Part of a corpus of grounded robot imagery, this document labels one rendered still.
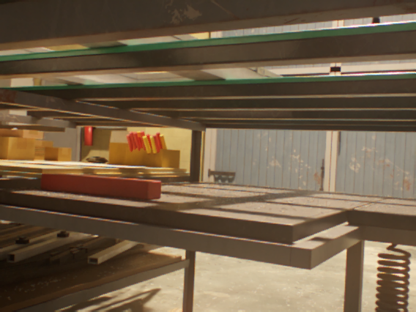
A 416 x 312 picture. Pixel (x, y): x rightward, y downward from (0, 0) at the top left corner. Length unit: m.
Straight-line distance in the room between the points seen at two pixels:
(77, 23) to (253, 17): 0.20
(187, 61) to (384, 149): 6.26
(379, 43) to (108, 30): 0.33
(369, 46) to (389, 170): 6.30
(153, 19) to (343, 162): 6.61
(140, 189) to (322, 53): 0.56
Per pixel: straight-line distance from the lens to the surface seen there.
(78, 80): 1.33
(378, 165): 6.95
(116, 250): 1.79
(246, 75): 1.24
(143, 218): 0.93
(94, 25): 0.53
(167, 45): 0.78
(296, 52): 0.68
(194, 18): 0.46
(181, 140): 8.17
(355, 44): 0.66
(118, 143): 2.07
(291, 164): 7.26
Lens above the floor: 0.69
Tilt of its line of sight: level
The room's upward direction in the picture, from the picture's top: 3 degrees clockwise
